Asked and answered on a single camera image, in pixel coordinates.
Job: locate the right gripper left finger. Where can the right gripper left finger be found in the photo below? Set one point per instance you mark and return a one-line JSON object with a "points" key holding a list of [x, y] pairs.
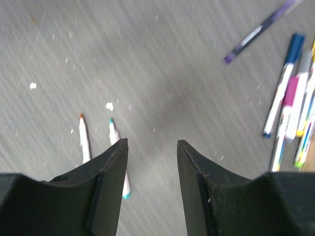
{"points": [[85, 201]]}

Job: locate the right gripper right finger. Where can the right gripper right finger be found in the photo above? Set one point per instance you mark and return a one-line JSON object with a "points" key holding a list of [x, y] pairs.
{"points": [[218, 202]]}

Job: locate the yellow marker pen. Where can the yellow marker pen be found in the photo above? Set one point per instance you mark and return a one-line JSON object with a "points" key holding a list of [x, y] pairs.
{"points": [[84, 140]]}

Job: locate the teal marker pen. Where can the teal marker pen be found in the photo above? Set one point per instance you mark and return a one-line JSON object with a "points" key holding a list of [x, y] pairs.
{"points": [[114, 136]]}

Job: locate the purple marker pen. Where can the purple marker pen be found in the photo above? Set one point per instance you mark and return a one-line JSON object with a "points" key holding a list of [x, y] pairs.
{"points": [[281, 11]]}

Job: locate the green cap marker near rack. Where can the green cap marker near rack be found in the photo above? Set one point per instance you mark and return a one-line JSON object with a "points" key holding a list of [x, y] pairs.
{"points": [[305, 143]]}

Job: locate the magenta marker near rack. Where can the magenta marker near rack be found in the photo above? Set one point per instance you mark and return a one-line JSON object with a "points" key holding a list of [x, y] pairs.
{"points": [[291, 105]]}

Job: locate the yellow cap marker near rack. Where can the yellow cap marker near rack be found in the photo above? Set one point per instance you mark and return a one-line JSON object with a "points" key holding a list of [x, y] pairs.
{"points": [[307, 99]]}

